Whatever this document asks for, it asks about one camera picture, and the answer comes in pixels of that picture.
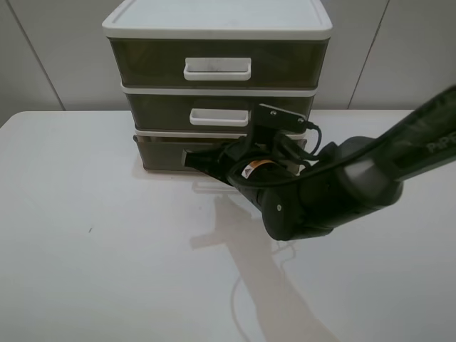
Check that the white plastic drawer cabinet frame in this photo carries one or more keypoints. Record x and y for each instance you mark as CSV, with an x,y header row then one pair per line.
x,y
219,20

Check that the dark translucent top drawer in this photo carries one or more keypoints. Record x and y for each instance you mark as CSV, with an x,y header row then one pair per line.
x,y
283,65

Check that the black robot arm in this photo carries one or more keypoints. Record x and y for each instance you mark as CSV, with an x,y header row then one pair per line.
x,y
304,194

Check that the dark translucent bottom drawer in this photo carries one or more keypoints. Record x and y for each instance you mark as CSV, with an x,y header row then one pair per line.
x,y
163,151

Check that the dark translucent drawer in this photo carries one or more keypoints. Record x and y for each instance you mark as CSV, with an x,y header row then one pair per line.
x,y
172,112
163,151
283,65

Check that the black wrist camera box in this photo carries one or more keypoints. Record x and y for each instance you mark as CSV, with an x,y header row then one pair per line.
x,y
267,121

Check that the dark translucent middle drawer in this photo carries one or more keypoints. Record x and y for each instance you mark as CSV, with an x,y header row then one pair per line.
x,y
172,112

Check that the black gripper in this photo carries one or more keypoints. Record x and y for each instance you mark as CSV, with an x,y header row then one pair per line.
x,y
249,172

